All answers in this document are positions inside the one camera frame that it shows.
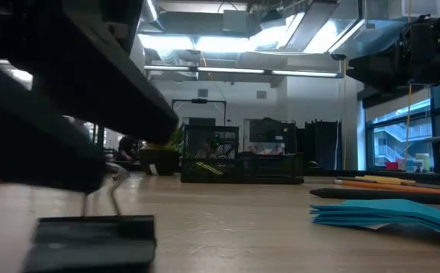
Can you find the small red box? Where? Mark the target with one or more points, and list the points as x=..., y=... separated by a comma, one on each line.
x=391, y=166

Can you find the black table edge rail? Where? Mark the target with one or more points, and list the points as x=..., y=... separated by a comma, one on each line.
x=330, y=172

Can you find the black pen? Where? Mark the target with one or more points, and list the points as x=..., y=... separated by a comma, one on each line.
x=375, y=194

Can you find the silver ceiling air duct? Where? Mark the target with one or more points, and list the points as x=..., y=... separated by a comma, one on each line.
x=311, y=26

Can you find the yellow sticky note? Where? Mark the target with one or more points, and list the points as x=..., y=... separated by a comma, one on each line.
x=208, y=168

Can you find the large window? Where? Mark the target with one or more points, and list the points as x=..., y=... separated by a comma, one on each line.
x=394, y=132

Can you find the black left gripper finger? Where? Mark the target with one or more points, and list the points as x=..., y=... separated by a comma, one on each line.
x=34, y=144
x=91, y=76

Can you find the orange pencil with eraser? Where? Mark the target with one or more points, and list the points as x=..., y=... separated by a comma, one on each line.
x=394, y=186

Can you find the black binder clip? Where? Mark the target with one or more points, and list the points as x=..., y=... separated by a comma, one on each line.
x=91, y=242

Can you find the pale green container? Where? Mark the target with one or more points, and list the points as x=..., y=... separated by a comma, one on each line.
x=424, y=162

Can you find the person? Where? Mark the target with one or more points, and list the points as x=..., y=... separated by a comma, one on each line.
x=127, y=146

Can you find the black metal camera rig frame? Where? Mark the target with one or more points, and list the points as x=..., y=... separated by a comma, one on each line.
x=199, y=101

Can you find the ceiling tube light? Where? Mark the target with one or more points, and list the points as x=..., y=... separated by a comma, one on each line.
x=227, y=70

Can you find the blue sticky note pad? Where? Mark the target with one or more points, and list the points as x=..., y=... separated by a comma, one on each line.
x=394, y=214

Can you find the black mesh desk organizer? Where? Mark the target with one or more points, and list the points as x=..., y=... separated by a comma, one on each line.
x=269, y=168

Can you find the small black domed object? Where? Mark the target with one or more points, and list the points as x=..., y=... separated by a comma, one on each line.
x=313, y=165

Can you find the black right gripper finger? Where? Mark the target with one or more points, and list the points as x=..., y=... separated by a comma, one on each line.
x=379, y=72

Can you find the black curtain panel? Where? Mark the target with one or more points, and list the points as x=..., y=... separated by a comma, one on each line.
x=322, y=144

